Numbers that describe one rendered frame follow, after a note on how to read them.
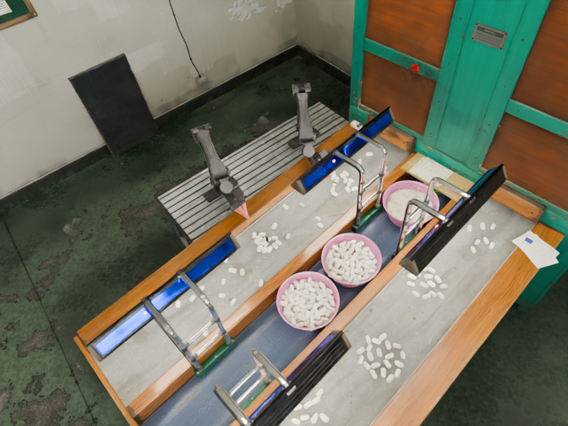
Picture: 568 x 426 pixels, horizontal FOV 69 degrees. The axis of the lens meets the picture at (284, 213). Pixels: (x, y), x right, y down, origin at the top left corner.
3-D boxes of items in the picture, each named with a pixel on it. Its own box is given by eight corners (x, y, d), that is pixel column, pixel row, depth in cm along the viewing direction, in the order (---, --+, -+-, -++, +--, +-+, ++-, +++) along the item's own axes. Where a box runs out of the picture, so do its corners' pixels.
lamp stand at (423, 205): (390, 259, 195) (404, 199, 160) (416, 232, 202) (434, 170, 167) (425, 284, 186) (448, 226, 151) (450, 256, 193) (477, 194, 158)
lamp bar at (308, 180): (290, 187, 179) (289, 175, 173) (381, 114, 202) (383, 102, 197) (303, 196, 175) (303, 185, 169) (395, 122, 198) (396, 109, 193)
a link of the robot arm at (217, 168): (230, 173, 194) (206, 116, 198) (212, 179, 192) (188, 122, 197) (231, 180, 206) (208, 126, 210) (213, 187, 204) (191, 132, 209)
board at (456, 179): (400, 168, 217) (401, 167, 216) (417, 153, 222) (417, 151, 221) (456, 202, 201) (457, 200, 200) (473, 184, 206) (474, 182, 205)
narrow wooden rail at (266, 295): (135, 414, 165) (124, 407, 156) (411, 165, 232) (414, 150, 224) (142, 424, 162) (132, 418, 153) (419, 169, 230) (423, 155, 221)
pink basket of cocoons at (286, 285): (265, 309, 185) (263, 299, 177) (308, 270, 195) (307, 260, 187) (309, 351, 172) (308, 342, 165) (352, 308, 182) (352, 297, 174)
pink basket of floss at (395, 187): (383, 234, 204) (385, 222, 196) (379, 192, 220) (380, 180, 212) (439, 234, 201) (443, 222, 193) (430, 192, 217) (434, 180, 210)
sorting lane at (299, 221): (92, 355, 174) (90, 353, 172) (369, 132, 242) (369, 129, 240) (128, 411, 160) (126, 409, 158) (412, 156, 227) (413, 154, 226)
